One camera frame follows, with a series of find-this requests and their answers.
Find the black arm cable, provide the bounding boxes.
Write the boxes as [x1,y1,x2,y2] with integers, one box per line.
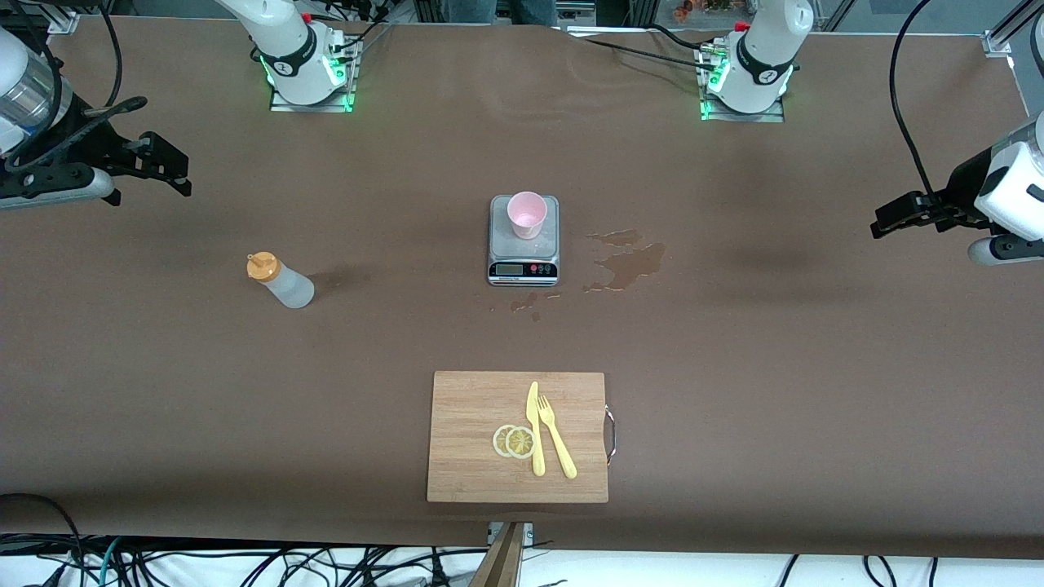
[889,0,939,196]
[82,0,149,123]

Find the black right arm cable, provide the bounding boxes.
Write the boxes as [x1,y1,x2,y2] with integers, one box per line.
[82,0,149,123]

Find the pink plastic cup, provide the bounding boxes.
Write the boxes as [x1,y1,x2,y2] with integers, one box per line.
[507,191,548,241]

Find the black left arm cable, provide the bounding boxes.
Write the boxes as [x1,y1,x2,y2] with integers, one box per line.
[889,0,939,196]

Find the wooden cutting board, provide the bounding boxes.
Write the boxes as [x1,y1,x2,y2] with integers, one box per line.
[427,371,617,504]

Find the small brown liquid spill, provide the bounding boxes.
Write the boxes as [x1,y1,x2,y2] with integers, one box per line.
[489,291,564,321]

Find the yellow plastic knife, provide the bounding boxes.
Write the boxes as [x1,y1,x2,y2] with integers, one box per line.
[526,381,546,477]

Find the wooden post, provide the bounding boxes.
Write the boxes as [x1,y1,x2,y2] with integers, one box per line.
[469,522,524,587]

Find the person legs in jeans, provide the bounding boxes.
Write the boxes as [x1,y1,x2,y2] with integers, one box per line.
[445,0,560,27]

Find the large brown liquid spill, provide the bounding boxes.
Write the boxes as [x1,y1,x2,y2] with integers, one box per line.
[584,229,666,293]

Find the yellow plastic fork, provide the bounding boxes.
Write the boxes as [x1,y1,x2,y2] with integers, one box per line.
[537,395,578,480]

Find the translucent sauce bottle orange cap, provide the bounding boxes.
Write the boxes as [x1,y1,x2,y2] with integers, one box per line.
[247,251,316,310]

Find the black cable on table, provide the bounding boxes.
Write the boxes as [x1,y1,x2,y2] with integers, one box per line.
[563,23,719,70]

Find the silver digital kitchen scale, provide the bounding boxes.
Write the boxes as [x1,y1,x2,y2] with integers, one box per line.
[488,195,561,287]

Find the brown table cover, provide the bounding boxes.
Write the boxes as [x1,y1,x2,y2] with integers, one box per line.
[0,15,1044,559]

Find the teal floor cable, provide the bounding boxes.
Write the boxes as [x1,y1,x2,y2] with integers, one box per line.
[96,536,123,587]

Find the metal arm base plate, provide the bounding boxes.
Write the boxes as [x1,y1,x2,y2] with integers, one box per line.
[700,45,785,123]
[269,37,357,113]

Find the black looped floor cable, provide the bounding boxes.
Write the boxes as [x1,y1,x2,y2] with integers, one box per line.
[0,492,86,587]

